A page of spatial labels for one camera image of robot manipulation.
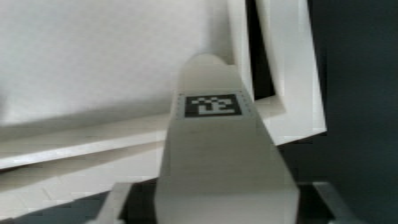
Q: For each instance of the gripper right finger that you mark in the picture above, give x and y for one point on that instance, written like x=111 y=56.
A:
x=322 y=206

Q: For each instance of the white desk top panel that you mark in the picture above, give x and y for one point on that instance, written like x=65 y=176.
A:
x=92 y=56

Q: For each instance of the long white front barrier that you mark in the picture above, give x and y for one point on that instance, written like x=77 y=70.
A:
x=52 y=183

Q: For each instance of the white desk leg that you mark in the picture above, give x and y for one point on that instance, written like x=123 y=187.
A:
x=225 y=183

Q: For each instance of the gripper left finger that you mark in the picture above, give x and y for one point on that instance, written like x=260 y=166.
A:
x=129 y=206

